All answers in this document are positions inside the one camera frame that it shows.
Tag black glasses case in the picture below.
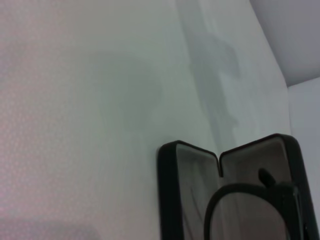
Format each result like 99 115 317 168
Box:
157 133 320 240

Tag black glasses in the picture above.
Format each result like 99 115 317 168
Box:
203 167 307 240

